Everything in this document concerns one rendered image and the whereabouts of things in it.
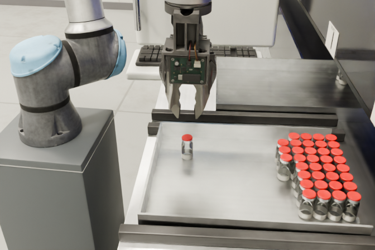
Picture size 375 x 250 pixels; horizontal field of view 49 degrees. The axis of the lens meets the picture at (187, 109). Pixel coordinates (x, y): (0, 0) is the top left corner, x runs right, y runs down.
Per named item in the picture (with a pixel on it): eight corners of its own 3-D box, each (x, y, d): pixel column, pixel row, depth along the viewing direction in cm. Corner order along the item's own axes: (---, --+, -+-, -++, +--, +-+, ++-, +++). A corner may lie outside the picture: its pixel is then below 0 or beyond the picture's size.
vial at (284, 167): (288, 173, 74) (292, 153, 71) (290, 182, 72) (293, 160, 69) (276, 173, 74) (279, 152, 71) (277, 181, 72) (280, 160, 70)
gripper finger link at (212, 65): (191, 96, 70) (186, 49, 66) (191, 91, 72) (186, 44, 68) (218, 94, 70) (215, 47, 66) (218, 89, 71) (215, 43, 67)
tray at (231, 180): (328, 142, 82) (331, 128, 81) (367, 244, 60) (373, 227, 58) (160, 135, 85) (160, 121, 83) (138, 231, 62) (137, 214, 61)
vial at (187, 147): (193, 153, 79) (193, 135, 77) (192, 160, 77) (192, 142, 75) (181, 153, 79) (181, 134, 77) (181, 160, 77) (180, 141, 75)
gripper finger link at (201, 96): (193, 133, 69) (187, 83, 65) (195, 114, 74) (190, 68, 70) (211, 131, 69) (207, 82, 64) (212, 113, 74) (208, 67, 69)
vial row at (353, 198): (331, 153, 79) (336, 134, 77) (357, 222, 63) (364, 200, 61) (320, 153, 79) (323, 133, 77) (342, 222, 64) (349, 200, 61)
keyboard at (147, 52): (255, 51, 143) (255, 44, 142) (259, 68, 131) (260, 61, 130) (141, 49, 145) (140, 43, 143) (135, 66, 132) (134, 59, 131)
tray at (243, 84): (341, 71, 111) (343, 59, 109) (371, 123, 89) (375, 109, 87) (216, 68, 113) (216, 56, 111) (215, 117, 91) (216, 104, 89)
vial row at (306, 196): (296, 152, 79) (299, 132, 77) (313, 220, 64) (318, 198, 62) (284, 151, 79) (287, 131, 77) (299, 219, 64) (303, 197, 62)
